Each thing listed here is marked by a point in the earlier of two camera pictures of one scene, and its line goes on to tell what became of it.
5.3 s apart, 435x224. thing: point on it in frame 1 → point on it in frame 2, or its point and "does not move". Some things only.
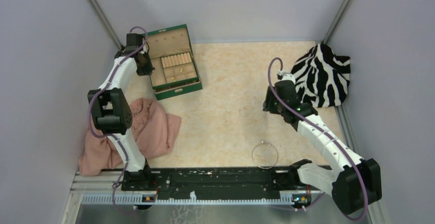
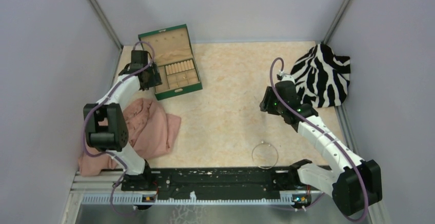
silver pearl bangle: x=252 y=153 does not move
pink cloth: x=153 y=130 does not move
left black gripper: x=149 y=69 → x=155 y=80
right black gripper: x=268 y=105 does not move
